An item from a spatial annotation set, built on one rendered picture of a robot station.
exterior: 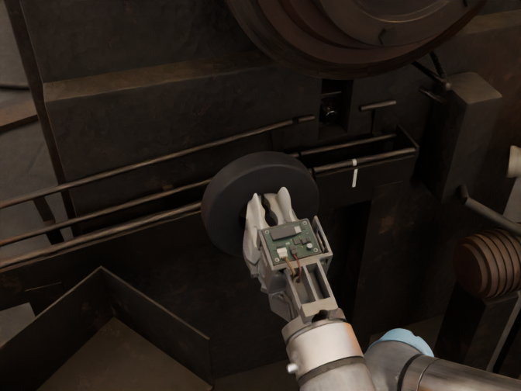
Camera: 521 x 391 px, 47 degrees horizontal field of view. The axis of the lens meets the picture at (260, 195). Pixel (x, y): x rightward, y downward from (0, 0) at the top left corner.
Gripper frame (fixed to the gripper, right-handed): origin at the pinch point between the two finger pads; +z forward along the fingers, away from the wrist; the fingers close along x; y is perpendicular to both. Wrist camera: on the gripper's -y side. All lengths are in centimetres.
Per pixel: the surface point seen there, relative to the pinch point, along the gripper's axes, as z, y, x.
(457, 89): 19.1, -11.0, -43.0
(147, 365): -10.5, -21.4, 18.9
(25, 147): 117, -119, 49
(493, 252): -4, -33, -47
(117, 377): -10.9, -21.5, 23.3
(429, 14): 13.1, 13.4, -26.5
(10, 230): 73, -107, 55
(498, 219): 1, -29, -49
